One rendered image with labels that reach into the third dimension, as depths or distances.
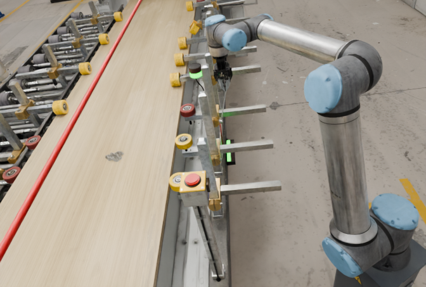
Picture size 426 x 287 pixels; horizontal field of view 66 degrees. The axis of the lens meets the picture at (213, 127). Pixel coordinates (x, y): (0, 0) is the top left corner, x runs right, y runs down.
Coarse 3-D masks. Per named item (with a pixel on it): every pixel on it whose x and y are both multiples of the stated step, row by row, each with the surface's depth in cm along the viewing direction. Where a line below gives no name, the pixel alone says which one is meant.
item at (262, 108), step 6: (228, 108) 174; (234, 108) 173; (240, 108) 172; (246, 108) 172; (252, 108) 171; (258, 108) 170; (264, 108) 170; (198, 114) 174; (228, 114) 173; (234, 114) 173; (240, 114) 173; (186, 120) 176
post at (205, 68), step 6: (204, 66) 151; (204, 72) 152; (204, 78) 154; (210, 78) 156; (204, 84) 156; (210, 84) 156; (210, 90) 158; (210, 96) 161; (210, 102) 163; (210, 108) 165; (216, 114) 168; (216, 132) 175; (216, 138) 178
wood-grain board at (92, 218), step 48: (144, 0) 335; (192, 0) 311; (144, 48) 241; (96, 96) 197; (144, 96) 189; (48, 144) 166; (96, 144) 160; (144, 144) 155; (48, 192) 140; (96, 192) 136; (144, 192) 132; (0, 240) 124; (48, 240) 120; (96, 240) 117; (144, 240) 114
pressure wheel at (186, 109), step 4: (188, 104) 175; (180, 108) 173; (184, 108) 173; (188, 108) 172; (192, 108) 171; (184, 112) 170; (188, 112) 169; (192, 112) 171; (184, 116) 171; (188, 116) 171
